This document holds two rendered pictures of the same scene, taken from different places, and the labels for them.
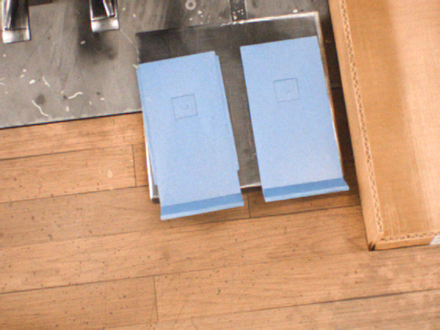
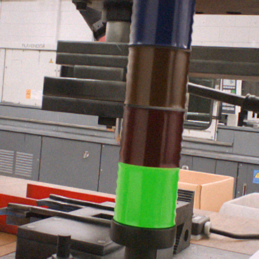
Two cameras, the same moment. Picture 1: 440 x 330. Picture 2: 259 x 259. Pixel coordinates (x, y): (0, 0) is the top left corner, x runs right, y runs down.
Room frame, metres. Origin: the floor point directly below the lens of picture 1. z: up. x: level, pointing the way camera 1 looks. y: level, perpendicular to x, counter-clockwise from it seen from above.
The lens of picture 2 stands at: (0.75, -0.47, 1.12)
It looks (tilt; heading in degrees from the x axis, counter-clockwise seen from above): 3 degrees down; 113
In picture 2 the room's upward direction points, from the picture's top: 5 degrees clockwise
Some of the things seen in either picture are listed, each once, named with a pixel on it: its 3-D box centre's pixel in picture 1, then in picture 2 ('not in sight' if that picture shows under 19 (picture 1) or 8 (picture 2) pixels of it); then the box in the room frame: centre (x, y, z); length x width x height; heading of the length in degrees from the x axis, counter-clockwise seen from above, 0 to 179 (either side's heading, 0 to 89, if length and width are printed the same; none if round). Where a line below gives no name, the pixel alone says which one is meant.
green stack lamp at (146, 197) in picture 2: not in sight; (146, 192); (0.63, -0.16, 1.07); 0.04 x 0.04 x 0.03
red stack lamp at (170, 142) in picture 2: not in sight; (152, 136); (0.63, -0.16, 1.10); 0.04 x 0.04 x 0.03
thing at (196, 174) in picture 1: (188, 132); not in sight; (0.28, 0.02, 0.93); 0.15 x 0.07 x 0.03; 2
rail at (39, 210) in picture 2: not in sight; (80, 226); (0.47, 0.07, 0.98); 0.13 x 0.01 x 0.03; 178
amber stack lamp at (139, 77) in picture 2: not in sight; (157, 78); (0.63, -0.16, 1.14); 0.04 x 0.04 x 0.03
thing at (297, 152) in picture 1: (291, 115); not in sight; (0.28, -0.07, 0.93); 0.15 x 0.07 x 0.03; 0
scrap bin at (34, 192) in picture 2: not in sight; (69, 216); (0.33, 0.30, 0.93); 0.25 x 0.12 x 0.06; 178
